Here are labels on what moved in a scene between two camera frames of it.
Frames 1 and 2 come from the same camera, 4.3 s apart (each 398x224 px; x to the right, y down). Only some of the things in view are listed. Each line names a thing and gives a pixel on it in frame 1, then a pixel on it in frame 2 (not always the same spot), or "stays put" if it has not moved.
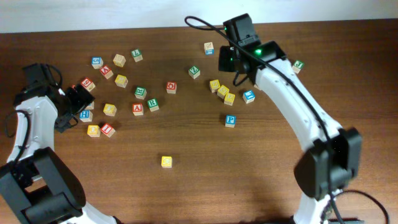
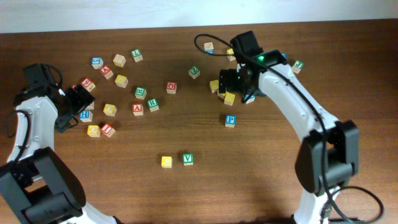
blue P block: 230,121 stays put
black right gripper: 226,59 -> 227,81
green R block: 140,92 stays put
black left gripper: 80,98 stays put
